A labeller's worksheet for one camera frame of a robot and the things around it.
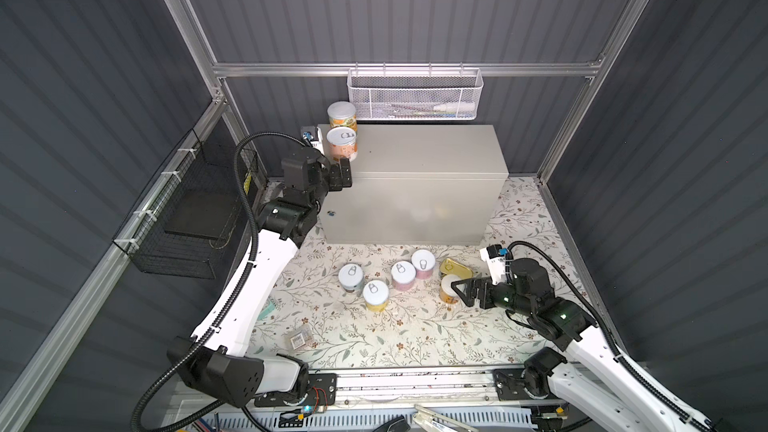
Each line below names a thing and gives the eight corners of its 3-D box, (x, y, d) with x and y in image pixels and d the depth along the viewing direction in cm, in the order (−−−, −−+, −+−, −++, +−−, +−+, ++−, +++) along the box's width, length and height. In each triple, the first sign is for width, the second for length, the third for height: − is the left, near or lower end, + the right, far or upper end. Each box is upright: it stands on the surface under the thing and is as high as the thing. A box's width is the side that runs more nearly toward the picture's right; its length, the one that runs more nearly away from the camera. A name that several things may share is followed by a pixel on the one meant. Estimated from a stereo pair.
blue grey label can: (339, 294, 92) (336, 286, 87) (342, 272, 97) (339, 263, 92) (363, 294, 92) (361, 286, 87) (364, 272, 97) (363, 263, 92)
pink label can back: (412, 280, 94) (413, 272, 90) (411, 258, 99) (412, 249, 95) (434, 279, 94) (436, 272, 90) (432, 257, 99) (434, 249, 95)
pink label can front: (390, 291, 92) (390, 283, 88) (390, 269, 97) (390, 260, 92) (415, 291, 92) (416, 283, 88) (413, 269, 97) (414, 260, 92)
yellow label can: (363, 312, 88) (361, 304, 83) (364, 287, 93) (363, 279, 88) (388, 312, 88) (388, 304, 83) (388, 287, 93) (388, 279, 88)
